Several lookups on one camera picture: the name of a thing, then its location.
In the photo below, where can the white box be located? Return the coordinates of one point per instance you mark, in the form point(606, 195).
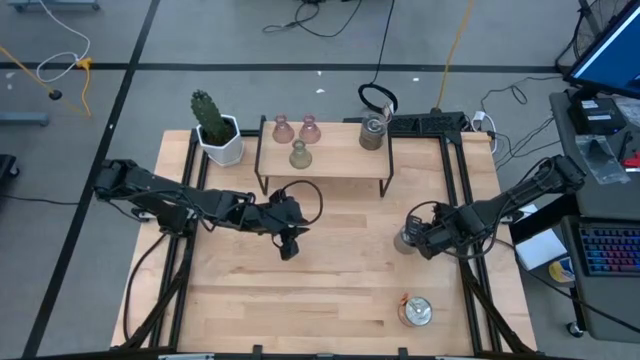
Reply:
point(540, 250)

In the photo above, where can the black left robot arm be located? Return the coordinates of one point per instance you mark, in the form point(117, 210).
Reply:
point(150, 192)

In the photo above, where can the green ribbed glass candlestick holder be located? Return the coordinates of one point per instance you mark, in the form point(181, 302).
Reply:
point(300, 157)

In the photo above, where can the wooden shelf riser black frame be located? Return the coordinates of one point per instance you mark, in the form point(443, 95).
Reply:
point(340, 157)

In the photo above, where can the grey stand foot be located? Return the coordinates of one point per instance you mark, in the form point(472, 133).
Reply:
point(22, 119)

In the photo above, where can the pink ribbed glass candlestick holder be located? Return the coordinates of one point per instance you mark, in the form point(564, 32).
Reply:
point(283, 132)
point(310, 132)

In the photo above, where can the black round floor puck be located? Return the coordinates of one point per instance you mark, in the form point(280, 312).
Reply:
point(55, 94)

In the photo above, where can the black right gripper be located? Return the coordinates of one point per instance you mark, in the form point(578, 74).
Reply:
point(450, 227)

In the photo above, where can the grey desk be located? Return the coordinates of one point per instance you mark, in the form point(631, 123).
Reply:
point(605, 205)

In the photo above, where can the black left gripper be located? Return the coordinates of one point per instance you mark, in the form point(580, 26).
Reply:
point(270, 215)

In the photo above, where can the backlit rainbow keyboard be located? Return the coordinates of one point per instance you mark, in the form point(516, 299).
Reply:
point(610, 250)

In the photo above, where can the computer monitor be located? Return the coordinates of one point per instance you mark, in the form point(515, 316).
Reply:
point(615, 55)

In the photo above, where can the grey cart base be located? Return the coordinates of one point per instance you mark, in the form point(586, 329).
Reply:
point(50, 5)

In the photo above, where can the green cactus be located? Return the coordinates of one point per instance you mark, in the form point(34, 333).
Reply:
point(207, 117)

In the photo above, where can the black desk caster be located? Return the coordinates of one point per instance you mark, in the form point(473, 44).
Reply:
point(574, 329)

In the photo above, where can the black floor fan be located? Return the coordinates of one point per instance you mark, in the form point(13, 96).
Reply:
point(600, 20)

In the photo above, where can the red tool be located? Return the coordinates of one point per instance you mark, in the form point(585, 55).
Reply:
point(632, 161)

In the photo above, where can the white hexagonal plant pot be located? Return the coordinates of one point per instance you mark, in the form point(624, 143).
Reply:
point(227, 152)

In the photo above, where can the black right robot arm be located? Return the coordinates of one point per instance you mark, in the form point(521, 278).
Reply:
point(525, 192)

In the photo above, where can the candle tin orange label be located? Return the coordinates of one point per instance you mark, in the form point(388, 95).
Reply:
point(416, 311)

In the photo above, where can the white power adapter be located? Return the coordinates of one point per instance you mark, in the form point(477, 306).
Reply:
point(478, 117)

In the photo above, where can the clear plastic bag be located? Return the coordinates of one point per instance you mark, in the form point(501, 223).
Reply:
point(600, 160)

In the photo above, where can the silver ribbed candle tin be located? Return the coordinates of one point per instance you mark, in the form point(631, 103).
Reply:
point(401, 242)

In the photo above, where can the black mini computer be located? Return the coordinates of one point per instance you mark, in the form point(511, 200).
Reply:
point(595, 117)

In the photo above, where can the black aluminium table frame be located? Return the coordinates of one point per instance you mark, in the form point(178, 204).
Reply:
point(285, 357)

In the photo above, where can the silver candle tin floral label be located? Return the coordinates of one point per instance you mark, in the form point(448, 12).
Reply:
point(372, 135)

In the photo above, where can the black chair base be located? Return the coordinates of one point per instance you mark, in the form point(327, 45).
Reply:
point(6, 167)

